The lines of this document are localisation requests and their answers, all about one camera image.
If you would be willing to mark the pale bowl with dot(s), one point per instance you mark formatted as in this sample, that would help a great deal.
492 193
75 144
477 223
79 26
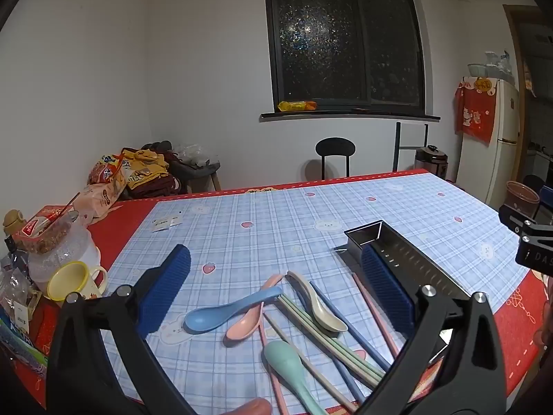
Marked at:
476 70

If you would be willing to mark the wooden door frame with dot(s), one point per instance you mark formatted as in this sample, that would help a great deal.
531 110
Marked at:
512 52

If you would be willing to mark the brown plastic bucket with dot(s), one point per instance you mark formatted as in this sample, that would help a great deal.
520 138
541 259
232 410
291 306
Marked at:
522 196

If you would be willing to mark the red printed cloth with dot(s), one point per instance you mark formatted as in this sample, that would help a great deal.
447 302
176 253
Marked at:
475 112

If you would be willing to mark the blue chopstick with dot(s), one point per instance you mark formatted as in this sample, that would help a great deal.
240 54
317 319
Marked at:
358 335
352 382

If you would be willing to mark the dark grey stool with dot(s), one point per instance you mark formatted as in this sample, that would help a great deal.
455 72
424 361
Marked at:
198 170

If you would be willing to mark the beige spoon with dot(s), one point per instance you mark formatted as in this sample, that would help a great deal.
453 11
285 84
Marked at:
328 317

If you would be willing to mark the pink snack bag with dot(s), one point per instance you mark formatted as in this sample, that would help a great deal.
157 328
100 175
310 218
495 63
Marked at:
101 201

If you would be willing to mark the clear plastic containers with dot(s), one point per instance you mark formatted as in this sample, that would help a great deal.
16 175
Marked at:
499 67

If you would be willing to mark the rice cooker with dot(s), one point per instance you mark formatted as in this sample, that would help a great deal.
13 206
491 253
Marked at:
432 162

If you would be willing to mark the black round chair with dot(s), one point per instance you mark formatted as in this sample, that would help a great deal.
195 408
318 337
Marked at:
335 147

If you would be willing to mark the blue green package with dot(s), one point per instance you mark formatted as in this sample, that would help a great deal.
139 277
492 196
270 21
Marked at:
21 346

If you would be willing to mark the white fridge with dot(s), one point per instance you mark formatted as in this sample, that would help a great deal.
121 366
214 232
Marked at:
501 147

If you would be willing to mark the yellow snack packet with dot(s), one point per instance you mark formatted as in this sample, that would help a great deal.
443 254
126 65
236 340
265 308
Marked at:
296 105

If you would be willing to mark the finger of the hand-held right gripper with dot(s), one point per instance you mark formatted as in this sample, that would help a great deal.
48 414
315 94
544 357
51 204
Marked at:
514 218

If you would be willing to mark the beige chopstick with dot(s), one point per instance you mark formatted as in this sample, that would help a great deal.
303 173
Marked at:
337 392

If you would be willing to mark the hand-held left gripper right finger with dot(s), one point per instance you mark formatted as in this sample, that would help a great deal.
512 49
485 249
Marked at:
386 294

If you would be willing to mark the small paper cards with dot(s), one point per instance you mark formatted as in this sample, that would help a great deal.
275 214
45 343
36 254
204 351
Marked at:
166 223

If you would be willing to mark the dark red clothes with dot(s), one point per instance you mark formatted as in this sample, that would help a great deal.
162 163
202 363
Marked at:
151 188

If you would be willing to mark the pink chopstick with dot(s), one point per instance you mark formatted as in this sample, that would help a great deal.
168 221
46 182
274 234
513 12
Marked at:
379 323
278 391

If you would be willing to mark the metal utensil tray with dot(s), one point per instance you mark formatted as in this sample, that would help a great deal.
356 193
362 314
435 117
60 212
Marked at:
406 250

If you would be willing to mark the pink spoon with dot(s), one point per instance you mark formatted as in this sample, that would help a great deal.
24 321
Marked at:
244 328

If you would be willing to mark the clear food jar red label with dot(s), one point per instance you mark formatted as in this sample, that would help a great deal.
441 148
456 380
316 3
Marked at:
43 235

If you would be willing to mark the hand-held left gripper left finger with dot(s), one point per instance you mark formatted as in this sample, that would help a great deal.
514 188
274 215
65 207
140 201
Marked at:
166 285

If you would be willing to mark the black metal frame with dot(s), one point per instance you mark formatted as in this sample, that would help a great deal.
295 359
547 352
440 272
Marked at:
397 147

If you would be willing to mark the green spoon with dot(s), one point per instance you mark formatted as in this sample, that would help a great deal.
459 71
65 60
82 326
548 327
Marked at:
281 359

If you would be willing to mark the orange snack bag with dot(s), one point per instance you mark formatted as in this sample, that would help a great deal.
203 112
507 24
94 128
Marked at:
106 170

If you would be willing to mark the blue spoon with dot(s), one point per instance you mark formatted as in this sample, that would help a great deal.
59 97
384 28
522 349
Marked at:
207 320

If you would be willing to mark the yellow-rimmed printed mug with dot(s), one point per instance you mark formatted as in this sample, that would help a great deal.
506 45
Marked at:
69 281

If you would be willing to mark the crumpled clear plastic bags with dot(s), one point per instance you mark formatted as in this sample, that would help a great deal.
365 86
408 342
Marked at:
192 153

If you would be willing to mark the dark window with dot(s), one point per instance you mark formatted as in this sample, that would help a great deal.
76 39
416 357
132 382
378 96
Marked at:
345 34

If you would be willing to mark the thin red stick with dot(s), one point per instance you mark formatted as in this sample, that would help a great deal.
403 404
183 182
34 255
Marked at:
69 207

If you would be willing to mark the small yellow bottle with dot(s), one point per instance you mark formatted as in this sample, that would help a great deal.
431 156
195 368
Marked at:
13 220

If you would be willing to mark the blue plaid tablecloth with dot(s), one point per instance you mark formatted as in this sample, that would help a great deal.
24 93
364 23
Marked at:
259 250

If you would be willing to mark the person's left hand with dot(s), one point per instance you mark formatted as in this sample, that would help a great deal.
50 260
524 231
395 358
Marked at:
252 407

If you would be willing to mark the green chopstick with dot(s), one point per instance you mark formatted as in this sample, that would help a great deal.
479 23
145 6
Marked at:
345 356
360 353

